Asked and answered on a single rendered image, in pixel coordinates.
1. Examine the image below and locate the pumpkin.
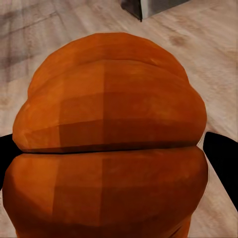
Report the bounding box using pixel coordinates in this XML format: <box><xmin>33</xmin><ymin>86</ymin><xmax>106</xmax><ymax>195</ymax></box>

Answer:
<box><xmin>2</xmin><ymin>32</ymin><xmax>208</xmax><ymax>238</ymax></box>

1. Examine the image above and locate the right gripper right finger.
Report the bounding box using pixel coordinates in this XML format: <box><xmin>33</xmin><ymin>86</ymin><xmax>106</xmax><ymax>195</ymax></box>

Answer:
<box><xmin>203</xmin><ymin>132</ymin><xmax>238</xmax><ymax>210</ymax></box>

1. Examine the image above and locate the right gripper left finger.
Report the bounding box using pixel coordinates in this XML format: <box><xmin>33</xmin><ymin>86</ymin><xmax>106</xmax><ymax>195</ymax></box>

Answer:
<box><xmin>0</xmin><ymin>134</ymin><xmax>23</xmax><ymax>190</ymax></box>

